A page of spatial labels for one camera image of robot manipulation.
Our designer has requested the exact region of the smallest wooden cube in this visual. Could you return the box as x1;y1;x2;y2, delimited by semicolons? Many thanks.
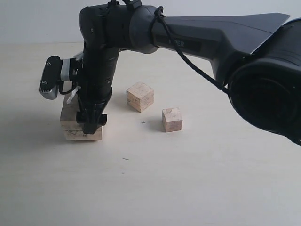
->
162;107;183;132

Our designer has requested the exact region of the black cable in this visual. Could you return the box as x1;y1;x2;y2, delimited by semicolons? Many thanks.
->
107;0;230;94

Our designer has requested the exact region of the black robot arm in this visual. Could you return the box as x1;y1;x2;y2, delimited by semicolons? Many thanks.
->
76;0;301;145

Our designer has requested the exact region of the medium small wooden cube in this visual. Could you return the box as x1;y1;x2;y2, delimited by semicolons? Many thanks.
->
126;82;154;112

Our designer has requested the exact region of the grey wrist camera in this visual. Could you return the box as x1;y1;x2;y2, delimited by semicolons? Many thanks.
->
39;54;82;100

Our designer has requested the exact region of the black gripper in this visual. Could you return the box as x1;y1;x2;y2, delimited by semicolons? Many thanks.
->
76;47;120;134

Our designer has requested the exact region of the largest wooden cube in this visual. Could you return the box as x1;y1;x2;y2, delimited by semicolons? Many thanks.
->
60;93;103;141

